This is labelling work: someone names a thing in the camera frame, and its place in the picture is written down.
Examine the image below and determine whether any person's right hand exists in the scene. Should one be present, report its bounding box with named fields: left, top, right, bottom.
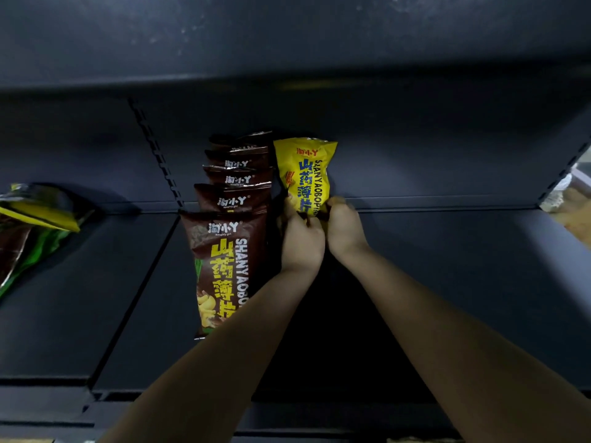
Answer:
left=324, top=196, right=371, bottom=269

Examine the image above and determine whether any person's left hand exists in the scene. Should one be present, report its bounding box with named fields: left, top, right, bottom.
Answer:
left=278, top=195, right=327, bottom=276

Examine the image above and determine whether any yellow snack packet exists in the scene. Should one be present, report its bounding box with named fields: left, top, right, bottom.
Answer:
left=273, top=137, right=339, bottom=218

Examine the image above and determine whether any dark blue metal shelf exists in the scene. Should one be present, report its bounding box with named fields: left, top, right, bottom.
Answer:
left=0, top=0, right=591, bottom=443

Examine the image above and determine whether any person's left forearm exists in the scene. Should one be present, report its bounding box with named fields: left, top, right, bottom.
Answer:
left=99, top=267, right=320, bottom=443

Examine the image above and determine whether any person's right forearm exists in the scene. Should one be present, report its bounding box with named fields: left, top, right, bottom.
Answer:
left=344, top=246, right=591, bottom=443

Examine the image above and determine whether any heap of green brown bags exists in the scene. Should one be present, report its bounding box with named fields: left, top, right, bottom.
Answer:
left=0, top=181, right=96, bottom=298

